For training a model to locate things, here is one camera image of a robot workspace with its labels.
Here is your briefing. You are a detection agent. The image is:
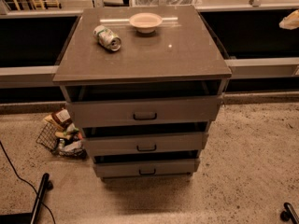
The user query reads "grey bottom drawer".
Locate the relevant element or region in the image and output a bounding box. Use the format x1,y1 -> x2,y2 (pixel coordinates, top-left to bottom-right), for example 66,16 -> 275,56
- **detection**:
93,159 -> 200,178

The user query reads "grey drawer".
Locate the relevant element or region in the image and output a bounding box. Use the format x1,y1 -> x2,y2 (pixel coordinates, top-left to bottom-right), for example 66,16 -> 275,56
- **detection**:
93,159 -> 200,178
83,132 -> 208,157
66,96 -> 221,128

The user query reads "grey drawer cabinet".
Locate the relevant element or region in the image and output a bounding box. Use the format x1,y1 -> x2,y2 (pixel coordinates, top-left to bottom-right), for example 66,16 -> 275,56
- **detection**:
51,5 -> 233,183

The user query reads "grey top drawer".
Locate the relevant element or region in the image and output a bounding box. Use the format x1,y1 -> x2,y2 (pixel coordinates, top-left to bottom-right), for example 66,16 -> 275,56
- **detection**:
66,96 -> 221,128

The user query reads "grey middle drawer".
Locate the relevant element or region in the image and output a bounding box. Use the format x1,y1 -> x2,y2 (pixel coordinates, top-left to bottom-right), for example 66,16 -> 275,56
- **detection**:
83,132 -> 208,157

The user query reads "green silver soda can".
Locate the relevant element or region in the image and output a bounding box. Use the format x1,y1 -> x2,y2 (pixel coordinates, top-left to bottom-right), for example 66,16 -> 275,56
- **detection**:
93,25 -> 121,51

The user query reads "white paper bowl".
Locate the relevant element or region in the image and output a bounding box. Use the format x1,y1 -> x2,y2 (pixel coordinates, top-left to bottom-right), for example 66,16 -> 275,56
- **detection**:
129,13 -> 163,34

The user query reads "crumpled bag at right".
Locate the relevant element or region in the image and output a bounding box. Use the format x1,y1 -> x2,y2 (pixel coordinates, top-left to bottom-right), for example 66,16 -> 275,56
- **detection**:
279,9 -> 299,30

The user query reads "black left base leg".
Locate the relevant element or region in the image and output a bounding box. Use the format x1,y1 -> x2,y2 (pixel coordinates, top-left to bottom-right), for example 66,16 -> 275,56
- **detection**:
0,173 -> 51,224

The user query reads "black base leg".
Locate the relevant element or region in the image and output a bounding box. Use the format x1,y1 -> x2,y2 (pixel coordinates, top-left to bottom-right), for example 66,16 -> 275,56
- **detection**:
280,203 -> 299,224
0,173 -> 51,224

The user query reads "black right base leg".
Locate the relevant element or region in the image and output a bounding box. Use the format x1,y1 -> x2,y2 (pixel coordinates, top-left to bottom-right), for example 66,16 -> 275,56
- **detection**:
280,203 -> 299,224

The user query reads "wire basket of snacks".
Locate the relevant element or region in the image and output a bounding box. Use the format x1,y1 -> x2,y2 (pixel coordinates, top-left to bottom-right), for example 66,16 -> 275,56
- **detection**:
36,108 -> 87,160

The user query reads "grey metal rail frame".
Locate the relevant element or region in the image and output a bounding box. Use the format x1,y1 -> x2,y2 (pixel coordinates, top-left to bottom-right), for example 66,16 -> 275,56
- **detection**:
0,0 -> 299,79

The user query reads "black floor cable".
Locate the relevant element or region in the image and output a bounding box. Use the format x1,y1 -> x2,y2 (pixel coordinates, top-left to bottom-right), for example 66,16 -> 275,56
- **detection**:
0,140 -> 57,224

